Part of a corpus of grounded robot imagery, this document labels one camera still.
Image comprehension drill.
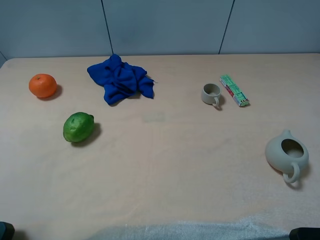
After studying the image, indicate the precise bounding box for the orange mandarin fruit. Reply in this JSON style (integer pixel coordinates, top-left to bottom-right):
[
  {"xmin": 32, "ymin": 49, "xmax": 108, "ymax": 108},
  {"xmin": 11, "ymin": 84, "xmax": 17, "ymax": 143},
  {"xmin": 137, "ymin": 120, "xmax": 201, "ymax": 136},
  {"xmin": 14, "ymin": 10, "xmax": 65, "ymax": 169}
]
[{"xmin": 28, "ymin": 73, "xmax": 58, "ymax": 98}]

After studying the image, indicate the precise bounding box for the black object bottom right corner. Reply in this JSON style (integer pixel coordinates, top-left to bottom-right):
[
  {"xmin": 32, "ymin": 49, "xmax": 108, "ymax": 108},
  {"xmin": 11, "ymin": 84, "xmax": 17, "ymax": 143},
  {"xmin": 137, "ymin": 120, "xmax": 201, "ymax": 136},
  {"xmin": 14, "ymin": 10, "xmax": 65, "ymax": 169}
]
[{"xmin": 289, "ymin": 227, "xmax": 320, "ymax": 240}]

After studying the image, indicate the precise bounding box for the black object corner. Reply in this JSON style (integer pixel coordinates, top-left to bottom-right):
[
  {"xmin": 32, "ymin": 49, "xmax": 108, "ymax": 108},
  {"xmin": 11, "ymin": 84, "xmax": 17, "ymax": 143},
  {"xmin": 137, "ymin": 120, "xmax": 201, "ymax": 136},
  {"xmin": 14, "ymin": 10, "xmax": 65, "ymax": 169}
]
[
  {"xmin": 289, "ymin": 227, "xmax": 320, "ymax": 240},
  {"xmin": 0, "ymin": 221, "xmax": 15, "ymax": 240}
]

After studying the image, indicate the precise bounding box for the black object bottom left corner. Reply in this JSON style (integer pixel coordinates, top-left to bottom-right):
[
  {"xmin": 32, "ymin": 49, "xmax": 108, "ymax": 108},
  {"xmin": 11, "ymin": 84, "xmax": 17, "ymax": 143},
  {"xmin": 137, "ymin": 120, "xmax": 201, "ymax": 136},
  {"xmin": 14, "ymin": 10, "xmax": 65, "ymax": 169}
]
[{"xmin": 0, "ymin": 221, "xmax": 15, "ymax": 240}]

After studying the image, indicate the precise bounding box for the crumpled blue cloth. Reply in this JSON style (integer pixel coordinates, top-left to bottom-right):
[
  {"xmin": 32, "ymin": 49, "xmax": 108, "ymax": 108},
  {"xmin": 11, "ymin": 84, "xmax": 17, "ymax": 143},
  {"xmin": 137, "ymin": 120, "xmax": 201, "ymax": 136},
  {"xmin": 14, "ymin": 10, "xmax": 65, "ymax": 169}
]
[{"xmin": 87, "ymin": 54, "xmax": 154, "ymax": 106}]

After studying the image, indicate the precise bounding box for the small beige ceramic cup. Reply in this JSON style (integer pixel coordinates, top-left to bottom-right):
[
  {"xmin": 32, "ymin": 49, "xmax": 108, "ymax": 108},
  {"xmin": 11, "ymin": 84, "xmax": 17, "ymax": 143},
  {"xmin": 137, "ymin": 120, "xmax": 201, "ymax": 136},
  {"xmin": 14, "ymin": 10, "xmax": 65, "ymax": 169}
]
[{"xmin": 201, "ymin": 83, "xmax": 221, "ymax": 108}]

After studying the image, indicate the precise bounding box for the green lime fruit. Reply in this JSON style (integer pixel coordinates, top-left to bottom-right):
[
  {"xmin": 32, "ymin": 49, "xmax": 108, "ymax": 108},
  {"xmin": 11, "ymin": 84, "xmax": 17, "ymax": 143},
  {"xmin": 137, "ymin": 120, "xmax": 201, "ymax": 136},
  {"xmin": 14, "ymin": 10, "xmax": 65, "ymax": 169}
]
[{"xmin": 63, "ymin": 112, "xmax": 95, "ymax": 143}]

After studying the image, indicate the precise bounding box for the green and red small box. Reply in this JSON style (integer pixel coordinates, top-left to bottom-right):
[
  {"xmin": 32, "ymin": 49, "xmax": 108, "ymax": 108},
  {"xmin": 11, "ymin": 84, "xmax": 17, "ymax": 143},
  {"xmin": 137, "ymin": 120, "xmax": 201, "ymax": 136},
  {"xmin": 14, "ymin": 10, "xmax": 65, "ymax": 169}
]
[{"xmin": 220, "ymin": 74, "xmax": 250, "ymax": 107}]

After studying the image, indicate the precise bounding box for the beige ceramic teapot without lid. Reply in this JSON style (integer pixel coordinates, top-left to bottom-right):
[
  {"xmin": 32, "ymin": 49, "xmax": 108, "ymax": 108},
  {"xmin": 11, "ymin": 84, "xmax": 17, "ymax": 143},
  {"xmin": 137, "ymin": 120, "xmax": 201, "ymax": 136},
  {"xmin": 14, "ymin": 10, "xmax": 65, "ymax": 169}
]
[{"xmin": 265, "ymin": 129, "xmax": 309, "ymax": 184}]

